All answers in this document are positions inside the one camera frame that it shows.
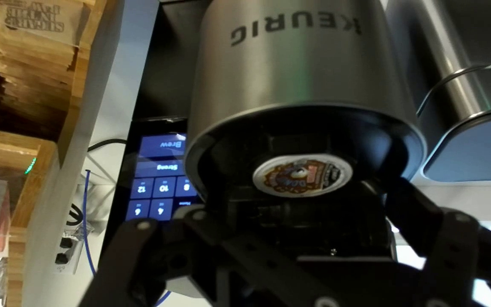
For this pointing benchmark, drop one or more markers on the wooden condiment organizer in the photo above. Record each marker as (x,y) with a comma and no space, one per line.
(25,103)

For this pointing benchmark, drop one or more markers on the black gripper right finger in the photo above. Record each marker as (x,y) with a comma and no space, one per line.
(456,250)

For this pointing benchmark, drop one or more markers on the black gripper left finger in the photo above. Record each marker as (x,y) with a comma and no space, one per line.
(137,256)

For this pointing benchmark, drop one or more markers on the white coffee pod printed lid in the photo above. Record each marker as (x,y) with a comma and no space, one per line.
(303,175)

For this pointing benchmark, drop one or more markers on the brown sugar packets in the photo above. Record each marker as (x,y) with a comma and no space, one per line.
(30,19)

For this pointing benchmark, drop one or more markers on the black silver coffee maker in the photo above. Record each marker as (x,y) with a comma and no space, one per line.
(298,79)

